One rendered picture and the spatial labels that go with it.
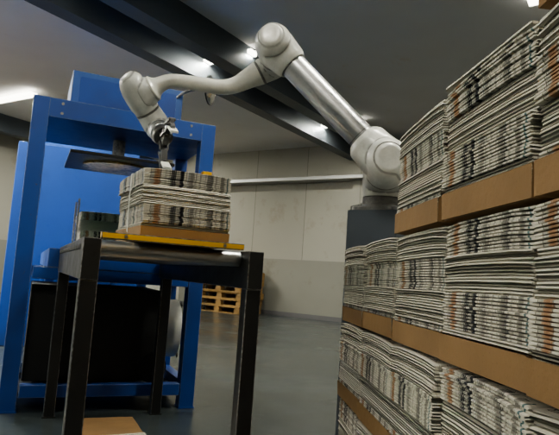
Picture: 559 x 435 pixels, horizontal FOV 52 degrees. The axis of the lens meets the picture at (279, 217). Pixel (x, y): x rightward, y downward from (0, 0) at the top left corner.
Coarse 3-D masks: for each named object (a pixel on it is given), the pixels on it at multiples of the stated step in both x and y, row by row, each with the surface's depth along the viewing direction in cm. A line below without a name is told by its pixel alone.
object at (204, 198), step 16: (144, 176) 172; (160, 176) 174; (176, 176) 176; (192, 176) 178; (208, 176) 181; (144, 192) 170; (160, 192) 173; (176, 192) 175; (192, 192) 178; (208, 192) 180; (224, 192) 183; (144, 208) 170; (160, 208) 172; (176, 208) 175; (192, 208) 177; (208, 208) 179; (224, 208) 182; (144, 224) 170; (160, 224) 173; (176, 224) 174; (192, 224) 176; (208, 224) 179; (224, 224) 181
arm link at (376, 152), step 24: (264, 48) 204; (288, 48) 206; (288, 72) 209; (312, 72) 207; (312, 96) 206; (336, 96) 205; (336, 120) 204; (360, 120) 203; (360, 144) 199; (384, 144) 193; (384, 168) 192
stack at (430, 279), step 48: (384, 240) 135; (432, 240) 102; (480, 240) 82; (528, 240) 69; (384, 288) 132; (432, 288) 101; (480, 288) 81; (528, 288) 68; (384, 336) 138; (480, 336) 79; (528, 336) 66; (384, 384) 124; (432, 384) 94; (480, 384) 78; (432, 432) 94; (480, 432) 77; (528, 432) 64
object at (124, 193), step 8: (120, 184) 204; (128, 184) 192; (120, 192) 204; (128, 192) 192; (120, 200) 203; (128, 200) 190; (120, 208) 202; (128, 208) 190; (120, 216) 201; (120, 224) 201
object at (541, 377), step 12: (540, 0) 69; (552, 156) 63; (540, 168) 66; (552, 168) 63; (540, 180) 65; (552, 180) 63; (540, 192) 65; (528, 360) 64; (528, 372) 64; (540, 372) 62; (552, 372) 59; (528, 384) 64; (540, 384) 61; (552, 384) 59; (540, 396) 61; (552, 396) 59
